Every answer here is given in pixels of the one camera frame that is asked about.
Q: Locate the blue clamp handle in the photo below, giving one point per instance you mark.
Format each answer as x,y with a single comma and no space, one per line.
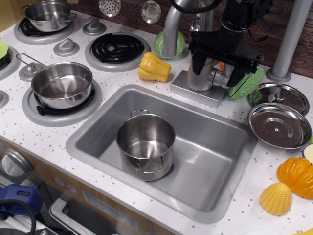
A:
27,195

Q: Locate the steel pot lid upright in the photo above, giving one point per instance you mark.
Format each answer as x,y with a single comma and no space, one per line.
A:
280,94

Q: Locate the grey vertical pole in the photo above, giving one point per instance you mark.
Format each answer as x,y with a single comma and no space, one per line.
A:
279,73

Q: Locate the hanging clear utensil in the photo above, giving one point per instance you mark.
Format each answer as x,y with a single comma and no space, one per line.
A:
195,22

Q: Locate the stove burner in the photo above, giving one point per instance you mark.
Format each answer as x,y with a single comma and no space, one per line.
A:
43,38
30,105
9,68
116,52

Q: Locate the hanging steel ladle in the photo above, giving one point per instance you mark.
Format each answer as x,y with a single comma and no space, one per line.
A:
150,12

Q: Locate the yellow toy corn piece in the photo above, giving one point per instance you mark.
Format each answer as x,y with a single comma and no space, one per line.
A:
276,199

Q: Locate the steel pot in sink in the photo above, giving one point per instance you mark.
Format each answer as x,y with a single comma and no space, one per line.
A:
146,145

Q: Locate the hanging steel strainer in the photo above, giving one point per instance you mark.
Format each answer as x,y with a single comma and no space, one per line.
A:
109,8

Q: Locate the steel bowl pot back burner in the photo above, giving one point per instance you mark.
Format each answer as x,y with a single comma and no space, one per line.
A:
49,15

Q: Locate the grey stove knob back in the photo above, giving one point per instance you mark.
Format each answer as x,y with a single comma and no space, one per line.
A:
94,28

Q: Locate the grey oven dial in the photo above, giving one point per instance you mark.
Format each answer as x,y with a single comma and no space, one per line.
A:
14,164

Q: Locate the grey stove knob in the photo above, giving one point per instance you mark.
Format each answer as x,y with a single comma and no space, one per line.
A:
94,28
27,72
66,48

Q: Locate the back middle stove burner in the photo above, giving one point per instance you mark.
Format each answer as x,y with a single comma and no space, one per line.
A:
116,52

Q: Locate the grey stove knob edge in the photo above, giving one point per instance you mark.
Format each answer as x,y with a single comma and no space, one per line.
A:
4,98

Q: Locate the silver faucet lever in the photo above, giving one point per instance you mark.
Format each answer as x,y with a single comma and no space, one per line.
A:
220,78

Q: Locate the green toy leaf vegetable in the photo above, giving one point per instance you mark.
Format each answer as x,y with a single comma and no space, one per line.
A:
3,50

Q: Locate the orange toy fruit slice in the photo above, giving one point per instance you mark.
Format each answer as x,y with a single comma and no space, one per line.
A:
222,66

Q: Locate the far left stove burner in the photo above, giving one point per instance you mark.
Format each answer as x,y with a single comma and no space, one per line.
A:
9,68

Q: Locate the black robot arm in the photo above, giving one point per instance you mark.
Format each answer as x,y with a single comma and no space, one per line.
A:
243,13

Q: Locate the grey stove knob left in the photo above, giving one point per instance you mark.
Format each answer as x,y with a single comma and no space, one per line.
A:
27,72

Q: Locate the green toy bitter gourd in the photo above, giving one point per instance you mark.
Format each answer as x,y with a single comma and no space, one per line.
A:
247,85

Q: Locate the grey sink basin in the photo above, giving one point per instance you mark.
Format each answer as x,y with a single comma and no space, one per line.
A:
189,159

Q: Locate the purple toy eggplant slice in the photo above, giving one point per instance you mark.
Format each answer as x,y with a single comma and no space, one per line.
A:
308,153

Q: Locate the back left stove burner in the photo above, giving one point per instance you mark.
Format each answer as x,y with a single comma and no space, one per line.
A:
43,38

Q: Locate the green toy cabbage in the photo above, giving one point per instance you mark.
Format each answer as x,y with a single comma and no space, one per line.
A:
158,45

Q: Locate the steel saucepan with handle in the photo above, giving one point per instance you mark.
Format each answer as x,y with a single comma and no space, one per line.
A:
62,85

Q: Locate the orange toy pumpkin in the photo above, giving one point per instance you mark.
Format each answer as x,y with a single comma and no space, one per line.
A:
297,174

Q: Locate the yellow toy bell pepper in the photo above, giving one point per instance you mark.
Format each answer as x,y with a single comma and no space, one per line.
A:
153,68

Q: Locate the steel pot lid inverted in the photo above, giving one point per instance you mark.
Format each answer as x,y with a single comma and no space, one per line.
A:
279,126

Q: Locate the grey stove knob middle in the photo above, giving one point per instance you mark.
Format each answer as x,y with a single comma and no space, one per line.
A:
66,48

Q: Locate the oven door handle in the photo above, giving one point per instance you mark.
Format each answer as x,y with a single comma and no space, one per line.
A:
75,217

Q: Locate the front left stove burner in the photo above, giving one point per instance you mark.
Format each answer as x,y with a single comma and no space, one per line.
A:
30,105

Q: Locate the silver toy faucet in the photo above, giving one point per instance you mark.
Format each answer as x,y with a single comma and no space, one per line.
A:
202,82

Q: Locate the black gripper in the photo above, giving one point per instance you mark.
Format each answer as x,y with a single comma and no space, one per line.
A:
227,45

